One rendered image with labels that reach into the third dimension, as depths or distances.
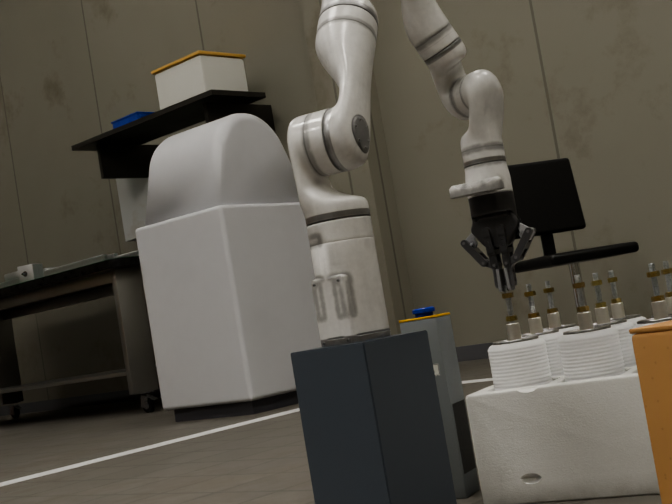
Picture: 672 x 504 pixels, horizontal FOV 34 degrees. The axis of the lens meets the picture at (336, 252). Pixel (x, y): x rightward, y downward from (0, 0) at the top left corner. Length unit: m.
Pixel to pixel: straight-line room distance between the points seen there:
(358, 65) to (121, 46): 6.31
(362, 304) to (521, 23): 4.21
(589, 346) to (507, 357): 0.13
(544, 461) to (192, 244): 3.11
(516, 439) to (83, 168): 6.68
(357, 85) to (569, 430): 0.62
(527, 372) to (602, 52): 3.71
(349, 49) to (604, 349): 0.61
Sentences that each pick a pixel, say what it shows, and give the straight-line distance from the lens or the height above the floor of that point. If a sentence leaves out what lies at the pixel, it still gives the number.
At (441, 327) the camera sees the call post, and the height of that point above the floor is 0.29.
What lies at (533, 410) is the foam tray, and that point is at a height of 0.14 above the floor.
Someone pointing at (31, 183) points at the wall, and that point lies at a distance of 8.78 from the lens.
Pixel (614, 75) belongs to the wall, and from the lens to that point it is 5.33.
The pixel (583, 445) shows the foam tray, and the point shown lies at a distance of 1.73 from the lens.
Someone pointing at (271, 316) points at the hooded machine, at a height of 0.39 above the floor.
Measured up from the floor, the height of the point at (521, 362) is 0.22.
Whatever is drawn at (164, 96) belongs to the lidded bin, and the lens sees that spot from 6.55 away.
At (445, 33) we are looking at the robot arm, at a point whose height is 0.76.
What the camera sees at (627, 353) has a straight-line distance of 1.86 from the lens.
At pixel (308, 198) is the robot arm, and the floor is 0.51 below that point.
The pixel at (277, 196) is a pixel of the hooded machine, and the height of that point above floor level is 0.92.
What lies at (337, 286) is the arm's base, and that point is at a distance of 1.48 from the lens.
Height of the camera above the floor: 0.34
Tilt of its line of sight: 3 degrees up
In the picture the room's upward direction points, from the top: 10 degrees counter-clockwise
